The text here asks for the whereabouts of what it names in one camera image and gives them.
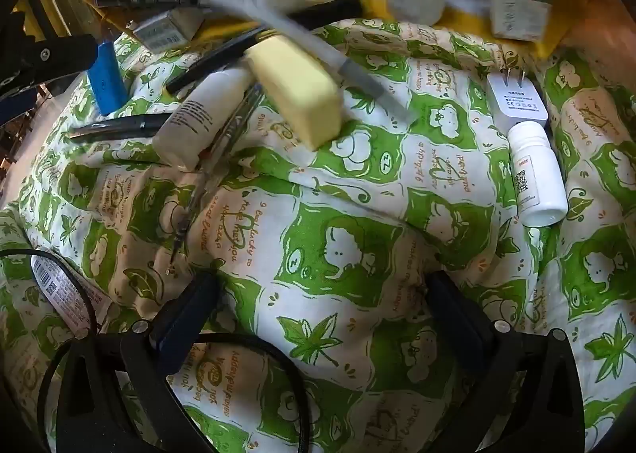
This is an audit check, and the black marker green cap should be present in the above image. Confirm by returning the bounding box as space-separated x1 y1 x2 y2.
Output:
68 112 172 144

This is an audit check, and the translucent grey pen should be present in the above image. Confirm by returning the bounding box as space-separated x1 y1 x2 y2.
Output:
203 0 419 122

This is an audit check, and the thin clear pen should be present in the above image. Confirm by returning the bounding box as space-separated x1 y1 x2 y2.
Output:
166 85 262 277

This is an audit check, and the white charger plug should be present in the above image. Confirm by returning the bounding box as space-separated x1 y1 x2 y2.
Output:
486 68 550 132

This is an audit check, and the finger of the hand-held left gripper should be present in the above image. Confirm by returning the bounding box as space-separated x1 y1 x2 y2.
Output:
0 33 98 92

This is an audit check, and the small blue white box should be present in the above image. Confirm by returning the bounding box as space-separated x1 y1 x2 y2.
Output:
133 7 206 54

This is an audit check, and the black marker purple cap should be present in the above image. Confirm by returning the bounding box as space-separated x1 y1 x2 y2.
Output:
165 28 271 96

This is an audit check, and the black cable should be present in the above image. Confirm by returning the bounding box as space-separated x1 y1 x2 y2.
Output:
0 248 311 453

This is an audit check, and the white cream tube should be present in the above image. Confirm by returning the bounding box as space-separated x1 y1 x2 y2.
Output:
153 68 255 170

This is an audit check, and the blue battery pack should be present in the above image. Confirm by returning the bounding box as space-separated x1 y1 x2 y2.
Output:
88 42 127 117

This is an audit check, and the green printed blanket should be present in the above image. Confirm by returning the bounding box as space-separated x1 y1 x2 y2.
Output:
0 18 636 453

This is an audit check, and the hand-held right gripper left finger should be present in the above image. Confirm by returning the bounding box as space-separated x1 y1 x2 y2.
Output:
52 271 224 453

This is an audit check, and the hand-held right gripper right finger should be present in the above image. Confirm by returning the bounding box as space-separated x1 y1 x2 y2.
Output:
427 271 587 453

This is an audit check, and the white barcode packet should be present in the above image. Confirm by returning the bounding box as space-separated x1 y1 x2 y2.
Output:
30 254 112 337

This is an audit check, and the small white pill bottle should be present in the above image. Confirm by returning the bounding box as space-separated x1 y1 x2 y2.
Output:
507 120 568 228

